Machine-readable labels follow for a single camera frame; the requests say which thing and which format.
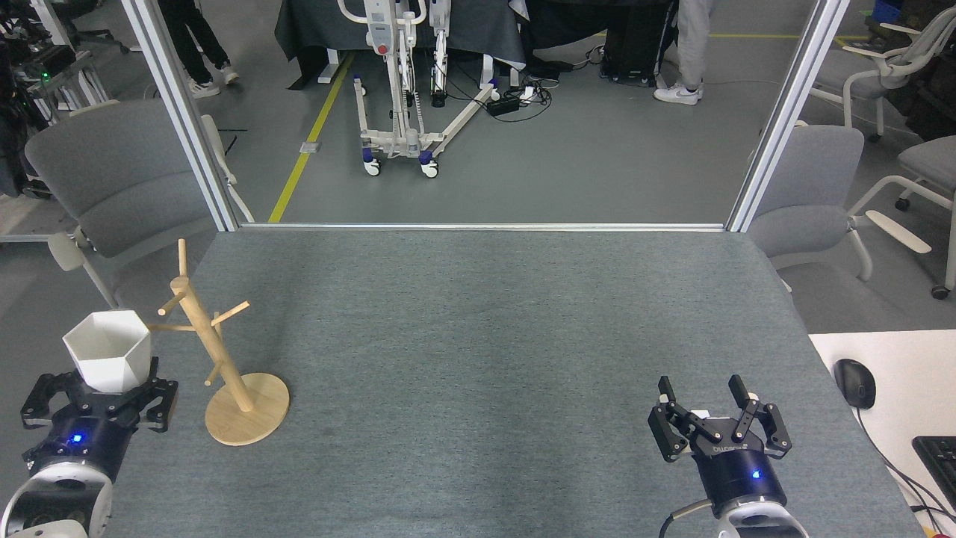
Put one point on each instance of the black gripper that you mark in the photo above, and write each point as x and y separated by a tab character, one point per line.
739	471
82	437

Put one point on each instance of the white hexagonal cup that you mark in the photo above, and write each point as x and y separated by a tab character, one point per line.
108	351

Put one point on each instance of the wooden cup rack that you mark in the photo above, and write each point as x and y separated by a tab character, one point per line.
246	418

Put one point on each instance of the equipment rack with green light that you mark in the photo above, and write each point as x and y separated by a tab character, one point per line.
52	75

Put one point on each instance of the black computer mouse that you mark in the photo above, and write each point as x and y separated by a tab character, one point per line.
855	382

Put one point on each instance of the white desk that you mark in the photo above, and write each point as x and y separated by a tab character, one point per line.
911	373

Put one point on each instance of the black keyboard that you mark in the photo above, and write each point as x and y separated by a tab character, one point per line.
939	463

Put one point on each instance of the grey chair with beige armrests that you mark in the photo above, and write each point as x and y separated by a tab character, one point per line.
119	179
806	187

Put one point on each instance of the metal floor plate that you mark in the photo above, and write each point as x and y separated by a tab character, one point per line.
310	147

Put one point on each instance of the person in dark trousers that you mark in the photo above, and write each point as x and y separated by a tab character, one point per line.
190	37

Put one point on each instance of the white power strip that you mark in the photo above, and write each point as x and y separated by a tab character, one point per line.
529	93

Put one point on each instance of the black power adapter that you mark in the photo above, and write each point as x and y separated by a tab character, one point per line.
503	105

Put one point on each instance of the black equipment case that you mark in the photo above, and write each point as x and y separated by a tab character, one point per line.
635	45

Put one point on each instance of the white mesh office chair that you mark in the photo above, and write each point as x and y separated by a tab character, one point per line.
889	67

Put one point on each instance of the white stand on wheels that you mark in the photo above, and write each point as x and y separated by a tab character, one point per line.
407	138

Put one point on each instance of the dark grey table cloth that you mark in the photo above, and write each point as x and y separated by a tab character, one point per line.
463	30

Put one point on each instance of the silver aluminium post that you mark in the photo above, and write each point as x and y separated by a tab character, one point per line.
187	119
784	119

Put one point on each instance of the silver table edge rail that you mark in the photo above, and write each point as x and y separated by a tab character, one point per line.
478	226

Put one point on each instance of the grey chair with white frame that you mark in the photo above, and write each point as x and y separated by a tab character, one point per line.
930	161

